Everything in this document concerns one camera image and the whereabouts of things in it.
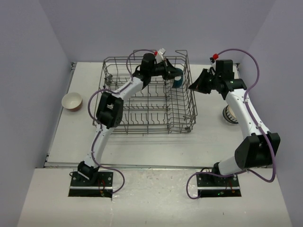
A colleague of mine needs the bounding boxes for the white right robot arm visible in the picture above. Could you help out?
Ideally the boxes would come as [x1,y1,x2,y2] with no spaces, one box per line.
[189,60,281,186]

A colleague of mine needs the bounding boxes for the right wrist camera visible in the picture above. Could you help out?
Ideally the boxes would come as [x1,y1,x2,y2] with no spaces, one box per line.
[209,53,219,66]

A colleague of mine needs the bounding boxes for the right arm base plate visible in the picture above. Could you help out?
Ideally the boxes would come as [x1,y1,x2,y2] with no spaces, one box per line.
[196,175,241,198]

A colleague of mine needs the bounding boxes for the red floral bowl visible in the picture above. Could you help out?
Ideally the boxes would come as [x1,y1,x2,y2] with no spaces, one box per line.
[61,92,83,112]

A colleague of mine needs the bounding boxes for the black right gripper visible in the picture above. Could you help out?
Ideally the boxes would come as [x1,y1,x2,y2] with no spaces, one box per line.
[189,70,220,95]

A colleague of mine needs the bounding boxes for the grey wire dish rack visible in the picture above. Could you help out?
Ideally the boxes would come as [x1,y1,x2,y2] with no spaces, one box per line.
[98,50,197,134]

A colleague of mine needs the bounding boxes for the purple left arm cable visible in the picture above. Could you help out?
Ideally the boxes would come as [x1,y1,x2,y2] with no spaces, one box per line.
[87,49,125,195]

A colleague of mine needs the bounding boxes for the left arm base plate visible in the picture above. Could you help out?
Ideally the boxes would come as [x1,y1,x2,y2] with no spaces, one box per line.
[68,171,114,198]

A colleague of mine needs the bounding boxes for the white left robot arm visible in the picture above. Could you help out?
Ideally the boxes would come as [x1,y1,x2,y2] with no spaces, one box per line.
[78,51,183,186]

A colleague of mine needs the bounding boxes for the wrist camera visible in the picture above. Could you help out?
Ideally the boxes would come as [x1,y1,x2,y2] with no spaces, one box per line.
[154,48,166,64]
[209,53,219,66]

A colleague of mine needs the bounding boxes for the white bowl teal stripes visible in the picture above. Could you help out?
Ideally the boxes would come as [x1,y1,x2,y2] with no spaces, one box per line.
[223,105,238,124]

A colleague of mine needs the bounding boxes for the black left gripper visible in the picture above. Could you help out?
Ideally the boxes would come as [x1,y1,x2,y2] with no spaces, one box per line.
[149,58,182,81]

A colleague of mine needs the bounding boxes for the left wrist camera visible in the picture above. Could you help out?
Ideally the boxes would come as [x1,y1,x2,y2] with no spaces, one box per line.
[154,48,166,64]

